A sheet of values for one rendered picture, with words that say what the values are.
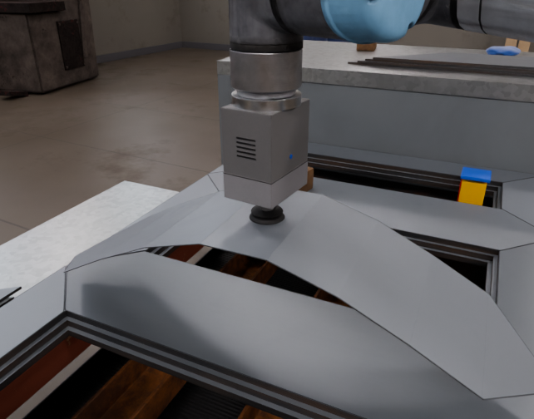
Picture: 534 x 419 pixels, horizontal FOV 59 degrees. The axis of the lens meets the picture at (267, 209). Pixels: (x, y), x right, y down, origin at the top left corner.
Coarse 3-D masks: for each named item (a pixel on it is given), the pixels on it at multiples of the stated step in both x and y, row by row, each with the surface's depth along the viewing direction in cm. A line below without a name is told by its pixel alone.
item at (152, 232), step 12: (216, 192) 70; (180, 204) 74; (192, 204) 69; (168, 216) 68; (180, 216) 64; (156, 228) 63; (168, 228) 60; (132, 240) 62; (144, 240) 59; (120, 252) 58
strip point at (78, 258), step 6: (138, 222) 77; (126, 228) 77; (114, 234) 77; (120, 234) 73; (108, 240) 73; (96, 246) 73; (102, 246) 70; (84, 252) 74; (90, 252) 70; (78, 258) 71; (84, 258) 67; (72, 264) 67; (66, 270) 64
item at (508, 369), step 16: (496, 304) 57; (496, 320) 55; (496, 336) 52; (512, 336) 54; (496, 352) 50; (512, 352) 52; (528, 352) 53; (496, 368) 48; (512, 368) 49; (528, 368) 51; (496, 384) 46; (512, 384) 48; (528, 384) 49
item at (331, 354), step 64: (128, 256) 81; (448, 256) 85; (64, 320) 67; (128, 320) 66; (192, 320) 66; (256, 320) 66; (320, 320) 66; (0, 384) 58; (256, 384) 56; (320, 384) 55; (384, 384) 55; (448, 384) 55
